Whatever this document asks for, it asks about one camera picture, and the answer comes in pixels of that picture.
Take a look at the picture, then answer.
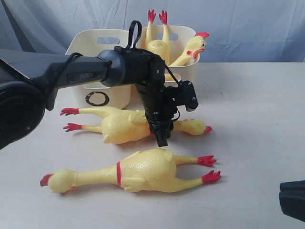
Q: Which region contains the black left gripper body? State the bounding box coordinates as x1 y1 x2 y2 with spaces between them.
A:
135 83 176 125

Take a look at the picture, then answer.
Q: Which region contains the whole rubber chicken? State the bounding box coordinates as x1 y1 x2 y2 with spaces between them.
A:
59 106 212 145
40 148 221 194

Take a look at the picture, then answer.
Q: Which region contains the headless yellow chicken body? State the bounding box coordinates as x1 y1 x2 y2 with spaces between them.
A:
144 10 171 65

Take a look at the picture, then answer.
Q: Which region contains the broken chicken head and neck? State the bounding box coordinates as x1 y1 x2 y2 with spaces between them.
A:
161 32 210 67

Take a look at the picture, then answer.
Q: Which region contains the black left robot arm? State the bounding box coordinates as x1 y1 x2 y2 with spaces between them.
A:
0 46 176 148

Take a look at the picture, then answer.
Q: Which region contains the whole rubber chicken front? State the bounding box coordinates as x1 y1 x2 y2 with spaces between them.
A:
40 148 221 194

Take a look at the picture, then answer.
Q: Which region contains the cream bin marked X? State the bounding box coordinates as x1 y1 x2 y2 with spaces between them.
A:
152 25 200 82

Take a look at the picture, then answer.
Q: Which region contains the cream bin marked O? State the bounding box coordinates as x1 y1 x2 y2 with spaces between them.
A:
66 29 132 109

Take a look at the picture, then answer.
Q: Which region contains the blue-grey backdrop curtain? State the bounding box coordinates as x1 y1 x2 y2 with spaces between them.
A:
0 0 305 62

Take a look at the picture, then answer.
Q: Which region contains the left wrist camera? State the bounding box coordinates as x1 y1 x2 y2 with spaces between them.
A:
166 80 198 112

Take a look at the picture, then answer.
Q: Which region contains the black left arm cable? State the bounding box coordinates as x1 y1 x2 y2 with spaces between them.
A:
54 20 182 122

